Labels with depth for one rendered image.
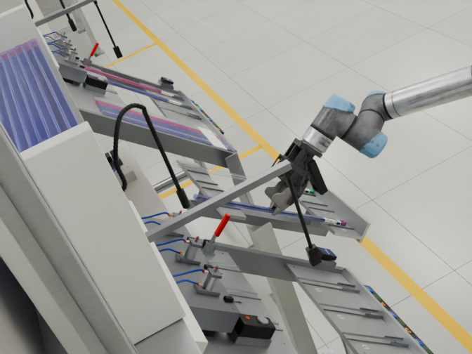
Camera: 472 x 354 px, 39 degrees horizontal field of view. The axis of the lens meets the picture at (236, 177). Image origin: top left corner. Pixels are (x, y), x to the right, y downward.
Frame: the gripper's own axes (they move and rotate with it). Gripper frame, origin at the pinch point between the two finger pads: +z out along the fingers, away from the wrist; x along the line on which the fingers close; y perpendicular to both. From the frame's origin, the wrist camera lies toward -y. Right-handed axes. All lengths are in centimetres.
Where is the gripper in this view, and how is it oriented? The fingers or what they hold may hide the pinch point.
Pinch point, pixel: (275, 211)
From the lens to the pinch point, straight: 184.5
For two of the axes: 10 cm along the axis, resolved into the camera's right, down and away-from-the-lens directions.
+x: 4.2, 4.1, -8.1
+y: -7.2, -3.9, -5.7
